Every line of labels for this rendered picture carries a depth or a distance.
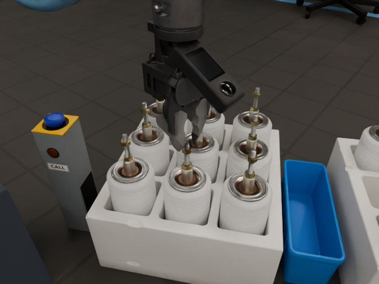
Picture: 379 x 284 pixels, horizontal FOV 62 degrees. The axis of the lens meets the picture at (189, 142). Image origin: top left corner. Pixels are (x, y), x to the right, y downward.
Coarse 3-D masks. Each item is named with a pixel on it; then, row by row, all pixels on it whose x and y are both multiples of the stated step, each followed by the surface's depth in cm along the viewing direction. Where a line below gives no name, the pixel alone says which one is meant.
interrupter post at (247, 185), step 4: (244, 176) 58; (244, 180) 58; (248, 180) 58; (252, 180) 58; (244, 184) 59; (248, 184) 58; (252, 184) 59; (244, 188) 59; (248, 188) 59; (252, 188) 59
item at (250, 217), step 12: (228, 180) 62; (228, 192) 59; (228, 204) 59; (240, 204) 57; (252, 204) 57; (264, 204) 58; (228, 216) 61; (240, 216) 59; (252, 216) 58; (264, 216) 60; (228, 228) 63; (240, 228) 61; (252, 228) 61; (264, 228) 64
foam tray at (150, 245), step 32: (224, 128) 88; (224, 160) 77; (160, 192) 69; (96, 224) 64; (128, 224) 62; (160, 224) 62; (192, 224) 62; (128, 256) 69; (160, 256) 67; (192, 256) 64; (224, 256) 62; (256, 256) 60
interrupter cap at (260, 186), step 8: (232, 176) 62; (240, 176) 62; (256, 176) 62; (232, 184) 61; (240, 184) 61; (256, 184) 61; (264, 184) 61; (232, 192) 59; (240, 192) 59; (248, 192) 59; (256, 192) 59; (264, 192) 59; (248, 200) 57; (256, 200) 57
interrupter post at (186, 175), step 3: (192, 168) 60; (183, 171) 60; (186, 171) 60; (189, 171) 60; (192, 171) 61; (183, 174) 60; (186, 174) 60; (189, 174) 60; (192, 174) 61; (183, 177) 61; (186, 177) 61; (189, 177) 61; (192, 177) 62; (183, 180) 61; (186, 180) 61; (189, 180) 61
